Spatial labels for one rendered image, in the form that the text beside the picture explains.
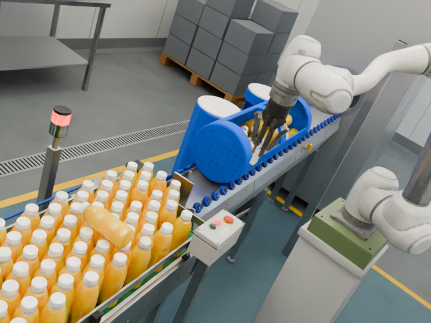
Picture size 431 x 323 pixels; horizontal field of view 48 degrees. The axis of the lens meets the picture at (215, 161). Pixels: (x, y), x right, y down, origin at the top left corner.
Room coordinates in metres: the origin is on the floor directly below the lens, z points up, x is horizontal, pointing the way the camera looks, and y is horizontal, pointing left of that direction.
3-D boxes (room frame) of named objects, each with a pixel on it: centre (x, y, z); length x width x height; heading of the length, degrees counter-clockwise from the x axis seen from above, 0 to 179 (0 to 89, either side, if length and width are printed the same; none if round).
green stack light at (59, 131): (1.47, 0.57, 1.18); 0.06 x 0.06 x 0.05
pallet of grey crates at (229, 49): (5.95, 0.44, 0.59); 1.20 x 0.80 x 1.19; 62
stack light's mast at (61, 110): (1.47, 0.57, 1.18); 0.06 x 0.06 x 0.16
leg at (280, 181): (3.62, -0.58, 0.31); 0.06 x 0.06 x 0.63; 69
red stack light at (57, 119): (1.47, 0.57, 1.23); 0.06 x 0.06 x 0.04
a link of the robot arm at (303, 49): (1.44, -0.13, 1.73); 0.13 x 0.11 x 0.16; 33
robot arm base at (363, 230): (1.85, -0.67, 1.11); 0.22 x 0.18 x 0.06; 151
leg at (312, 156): (3.57, -0.71, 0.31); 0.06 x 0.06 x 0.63; 69
